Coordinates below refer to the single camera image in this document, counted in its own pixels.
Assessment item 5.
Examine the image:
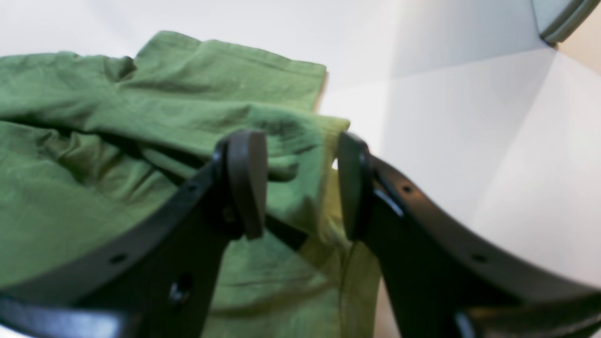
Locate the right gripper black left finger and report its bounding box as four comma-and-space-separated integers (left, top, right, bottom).
1, 130, 268, 338

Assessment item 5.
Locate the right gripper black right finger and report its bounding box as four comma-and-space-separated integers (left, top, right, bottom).
337, 132, 601, 338

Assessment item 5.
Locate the green t-shirt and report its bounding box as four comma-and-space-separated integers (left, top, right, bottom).
0, 31, 380, 338

